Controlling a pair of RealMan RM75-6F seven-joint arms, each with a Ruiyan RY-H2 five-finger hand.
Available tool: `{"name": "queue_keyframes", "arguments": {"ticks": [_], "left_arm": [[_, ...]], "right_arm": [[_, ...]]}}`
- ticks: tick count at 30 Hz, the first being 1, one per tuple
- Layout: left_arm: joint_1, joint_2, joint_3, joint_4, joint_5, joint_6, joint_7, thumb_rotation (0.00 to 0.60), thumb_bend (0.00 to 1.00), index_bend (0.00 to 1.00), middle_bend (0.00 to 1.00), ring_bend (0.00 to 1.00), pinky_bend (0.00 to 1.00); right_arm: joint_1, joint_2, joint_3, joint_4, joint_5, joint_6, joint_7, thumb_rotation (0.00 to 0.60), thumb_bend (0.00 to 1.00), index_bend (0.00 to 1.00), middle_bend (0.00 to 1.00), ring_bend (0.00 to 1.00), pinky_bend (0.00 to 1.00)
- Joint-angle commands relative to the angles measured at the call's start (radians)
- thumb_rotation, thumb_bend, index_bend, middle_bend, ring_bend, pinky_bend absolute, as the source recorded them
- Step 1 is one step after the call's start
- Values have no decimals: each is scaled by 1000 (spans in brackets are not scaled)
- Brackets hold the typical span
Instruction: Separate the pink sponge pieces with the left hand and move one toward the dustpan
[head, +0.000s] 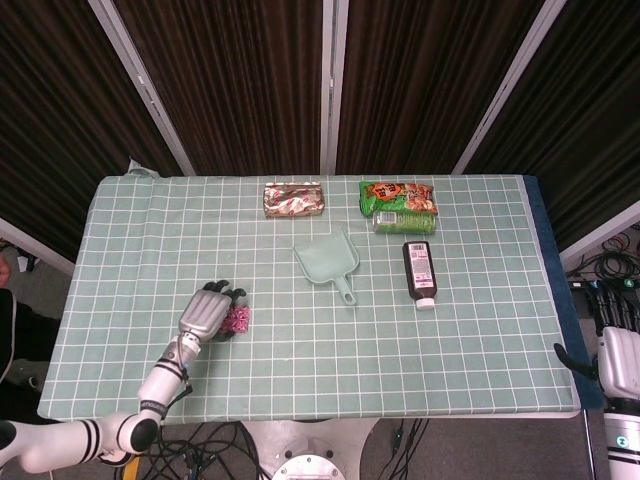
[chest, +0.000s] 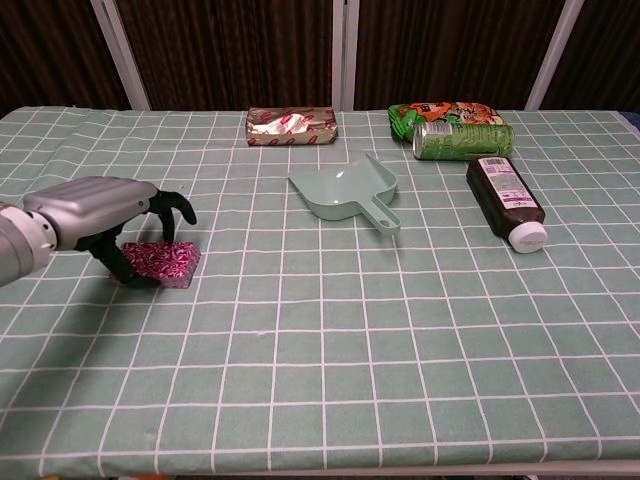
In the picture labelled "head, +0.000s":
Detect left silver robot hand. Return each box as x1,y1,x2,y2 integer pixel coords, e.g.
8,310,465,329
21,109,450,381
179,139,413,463
178,280,250,346

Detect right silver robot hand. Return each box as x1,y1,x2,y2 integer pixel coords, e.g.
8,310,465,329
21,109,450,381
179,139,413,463
552,286,640,400

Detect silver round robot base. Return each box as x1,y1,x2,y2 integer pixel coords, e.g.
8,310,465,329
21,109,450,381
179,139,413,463
239,418,381,480

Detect green checkered tablecloth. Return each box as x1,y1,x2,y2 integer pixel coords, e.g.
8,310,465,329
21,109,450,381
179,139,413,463
37,172,584,421

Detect mint green plastic scoop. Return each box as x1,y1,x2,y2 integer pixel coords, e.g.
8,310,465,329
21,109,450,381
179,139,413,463
292,227,360,308

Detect gold foil snack package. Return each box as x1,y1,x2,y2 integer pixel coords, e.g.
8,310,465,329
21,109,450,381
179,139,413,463
263,181,327,220

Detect bystander in black clothes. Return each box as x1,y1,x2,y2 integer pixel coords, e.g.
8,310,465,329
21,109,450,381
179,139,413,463
0,252,66,396

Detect dark bottle white cap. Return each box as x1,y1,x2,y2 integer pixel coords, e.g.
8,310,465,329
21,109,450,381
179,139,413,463
402,240,437,312

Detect green drink can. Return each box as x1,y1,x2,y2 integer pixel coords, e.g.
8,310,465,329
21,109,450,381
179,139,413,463
372,210,438,236

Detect green orange snack bag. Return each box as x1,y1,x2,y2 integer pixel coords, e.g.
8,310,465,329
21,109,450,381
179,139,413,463
358,179,439,219

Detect dark brown curtain panel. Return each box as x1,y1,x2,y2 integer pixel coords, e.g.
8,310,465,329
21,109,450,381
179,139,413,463
112,0,326,176
467,0,640,251
0,0,184,261
334,0,546,176

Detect black green floor cable tangle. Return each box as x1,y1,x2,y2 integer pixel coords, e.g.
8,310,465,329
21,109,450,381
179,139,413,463
564,224,640,291

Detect white partition base rail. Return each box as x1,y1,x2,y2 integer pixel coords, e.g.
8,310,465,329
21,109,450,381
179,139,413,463
558,197,640,266
0,215,76,276

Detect black floor cable bundle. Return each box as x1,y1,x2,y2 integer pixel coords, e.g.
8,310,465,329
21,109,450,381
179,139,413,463
112,419,271,480

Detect black cable with inline box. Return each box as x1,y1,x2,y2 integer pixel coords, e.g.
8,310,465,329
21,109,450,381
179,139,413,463
367,418,431,480

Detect white partition post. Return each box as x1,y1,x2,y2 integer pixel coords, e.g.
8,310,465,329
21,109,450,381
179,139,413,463
88,0,197,176
319,0,350,176
449,0,569,176

